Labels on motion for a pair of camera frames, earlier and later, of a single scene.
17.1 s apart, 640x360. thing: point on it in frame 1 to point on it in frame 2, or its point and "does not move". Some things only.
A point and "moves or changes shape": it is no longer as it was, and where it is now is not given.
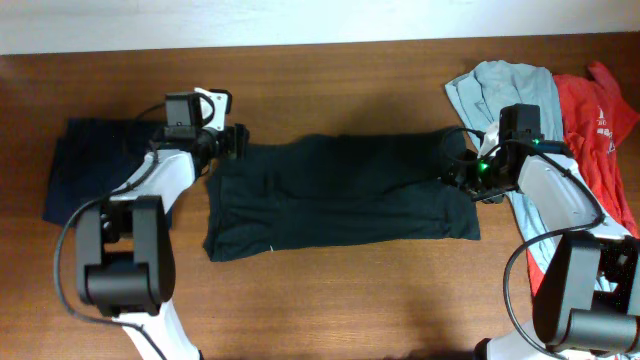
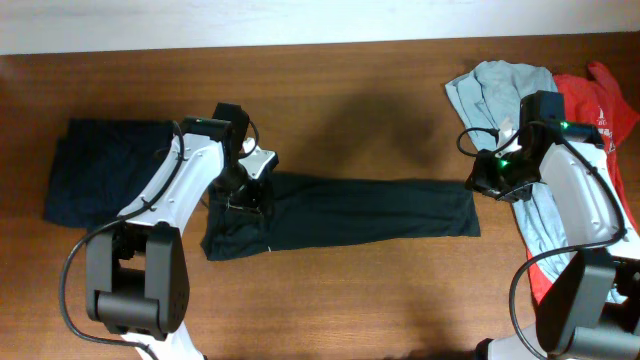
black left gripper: x=235 y=137 to x=257 y=201
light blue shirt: x=480 y=95 does not move
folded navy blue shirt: x=94 y=158 does not move
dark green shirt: x=298 y=191 moves or changes shape
